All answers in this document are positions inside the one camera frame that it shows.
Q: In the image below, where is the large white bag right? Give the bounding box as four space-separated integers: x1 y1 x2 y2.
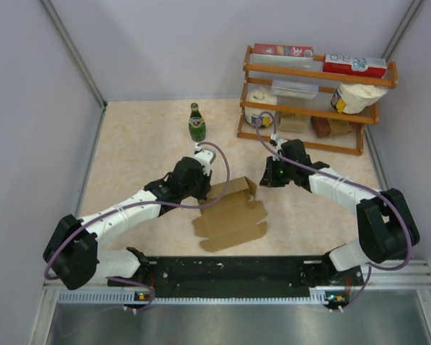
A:
330 83 389 114

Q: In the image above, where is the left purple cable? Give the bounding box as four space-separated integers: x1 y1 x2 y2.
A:
43 142 231 313

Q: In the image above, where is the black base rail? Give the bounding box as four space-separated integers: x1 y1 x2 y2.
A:
107 255 363 298

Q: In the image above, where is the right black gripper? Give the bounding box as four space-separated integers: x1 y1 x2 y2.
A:
260 156 296 188

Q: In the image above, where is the green glass bottle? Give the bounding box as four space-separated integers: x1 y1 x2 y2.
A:
188 103 206 142

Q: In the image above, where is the brown brick block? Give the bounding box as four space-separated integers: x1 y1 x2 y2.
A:
310 116 331 138

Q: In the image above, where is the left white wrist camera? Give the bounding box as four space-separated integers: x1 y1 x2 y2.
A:
193 144 216 176

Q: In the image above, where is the white bag left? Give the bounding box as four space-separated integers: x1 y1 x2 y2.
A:
244 86 277 128

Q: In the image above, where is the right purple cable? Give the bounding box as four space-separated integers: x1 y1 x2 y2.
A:
254 111 414 313

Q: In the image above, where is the grey cable duct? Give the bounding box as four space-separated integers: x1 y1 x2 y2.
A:
59 289 346 305

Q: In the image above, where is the clear plastic container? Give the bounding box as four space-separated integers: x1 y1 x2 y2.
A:
271 80 319 99

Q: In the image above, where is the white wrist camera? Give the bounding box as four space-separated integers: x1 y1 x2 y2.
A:
193 144 216 176
269 133 287 155

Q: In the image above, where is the brown cardboard box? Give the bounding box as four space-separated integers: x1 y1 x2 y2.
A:
193 177 267 253

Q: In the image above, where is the tan cardboard block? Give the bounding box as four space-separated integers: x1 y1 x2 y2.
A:
279 111 308 133

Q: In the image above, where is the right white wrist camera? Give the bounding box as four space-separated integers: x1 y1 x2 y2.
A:
269 133 287 155

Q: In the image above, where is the red foil box left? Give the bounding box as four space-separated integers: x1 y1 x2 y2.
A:
253 43 314 58

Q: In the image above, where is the red white box right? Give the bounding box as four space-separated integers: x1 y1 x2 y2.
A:
323 54 387 78

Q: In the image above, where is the purple cable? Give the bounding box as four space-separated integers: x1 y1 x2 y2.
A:
43 142 231 313
254 111 414 313

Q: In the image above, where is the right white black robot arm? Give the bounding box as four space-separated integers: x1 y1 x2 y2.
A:
260 134 420 285

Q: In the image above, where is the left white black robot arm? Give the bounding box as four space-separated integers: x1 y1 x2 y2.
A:
43 149 216 290

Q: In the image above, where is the aluminium corner frame post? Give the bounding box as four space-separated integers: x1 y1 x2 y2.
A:
40 0 107 109

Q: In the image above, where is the right aluminium frame post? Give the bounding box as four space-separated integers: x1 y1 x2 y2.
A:
381 0 425 61

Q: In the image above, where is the crumpled brown paper bag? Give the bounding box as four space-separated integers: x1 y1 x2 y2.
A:
328 119 356 137

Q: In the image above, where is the wooden shelf rack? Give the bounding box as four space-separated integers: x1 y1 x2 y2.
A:
236 46 399 155

